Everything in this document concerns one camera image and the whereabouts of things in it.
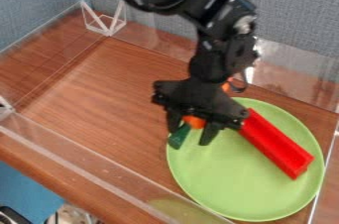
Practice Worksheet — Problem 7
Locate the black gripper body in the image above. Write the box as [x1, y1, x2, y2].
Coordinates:
[152, 77, 250, 130]

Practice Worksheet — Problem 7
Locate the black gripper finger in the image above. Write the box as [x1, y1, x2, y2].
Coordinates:
[167, 108, 183, 133]
[199, 122, 224, 146]

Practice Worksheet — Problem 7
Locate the orange toy carrot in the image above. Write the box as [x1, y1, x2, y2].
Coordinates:
[168, 81, 231, 150]

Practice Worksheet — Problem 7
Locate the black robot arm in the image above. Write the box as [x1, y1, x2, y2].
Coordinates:
[124, 0, 258, 149]

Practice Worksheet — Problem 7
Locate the green plate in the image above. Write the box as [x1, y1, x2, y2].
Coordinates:
[167, 97, 325, 222]

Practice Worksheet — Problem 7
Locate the red plastic block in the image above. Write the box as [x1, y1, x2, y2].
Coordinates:
[239, 108, 315, 179]

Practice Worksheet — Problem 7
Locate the clear acrylic corner bracket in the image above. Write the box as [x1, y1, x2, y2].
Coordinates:
[82, 1, 127, 37]

